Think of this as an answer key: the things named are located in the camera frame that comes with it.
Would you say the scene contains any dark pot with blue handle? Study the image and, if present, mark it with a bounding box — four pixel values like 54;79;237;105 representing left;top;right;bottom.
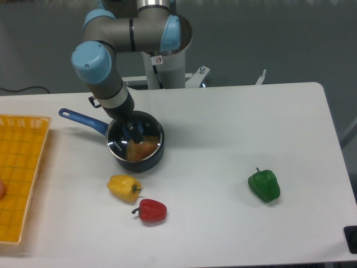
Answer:
59;108;165;173

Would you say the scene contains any white metal frame base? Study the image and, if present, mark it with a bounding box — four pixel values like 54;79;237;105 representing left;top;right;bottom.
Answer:
121;66;268;92

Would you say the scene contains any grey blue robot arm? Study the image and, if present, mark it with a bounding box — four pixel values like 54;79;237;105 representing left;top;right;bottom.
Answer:
71;1;181;143

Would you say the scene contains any triangular toasted bread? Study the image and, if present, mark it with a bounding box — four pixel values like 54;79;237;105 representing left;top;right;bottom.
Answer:
126;135;160;161

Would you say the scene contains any black object at table edge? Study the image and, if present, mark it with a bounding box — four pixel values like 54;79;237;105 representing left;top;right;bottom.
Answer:
343;226;357;254

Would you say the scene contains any black cable on floor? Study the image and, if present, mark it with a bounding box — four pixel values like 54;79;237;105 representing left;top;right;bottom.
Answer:
0;86;51;94

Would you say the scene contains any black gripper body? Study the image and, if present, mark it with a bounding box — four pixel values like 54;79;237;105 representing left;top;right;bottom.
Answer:
88;93;134;119

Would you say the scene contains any green bell pepper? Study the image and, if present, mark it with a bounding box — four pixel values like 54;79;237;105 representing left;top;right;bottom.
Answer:
248;167;281;203

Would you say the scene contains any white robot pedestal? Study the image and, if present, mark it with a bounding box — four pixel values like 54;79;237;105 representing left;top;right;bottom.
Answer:
142;13;194;90

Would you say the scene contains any yellow woven basket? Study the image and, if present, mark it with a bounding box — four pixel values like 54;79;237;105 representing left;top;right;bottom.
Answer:
1;114;51;245

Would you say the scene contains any yellow bell pepper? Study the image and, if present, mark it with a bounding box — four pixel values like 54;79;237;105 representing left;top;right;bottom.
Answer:
107;175;142;203

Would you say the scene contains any glass pot lid blue knob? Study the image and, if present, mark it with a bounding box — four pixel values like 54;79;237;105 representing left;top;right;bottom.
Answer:
106;111;164;164

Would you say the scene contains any red bell pepper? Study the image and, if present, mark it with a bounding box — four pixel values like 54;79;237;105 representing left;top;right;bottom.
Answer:
132;199;167;223

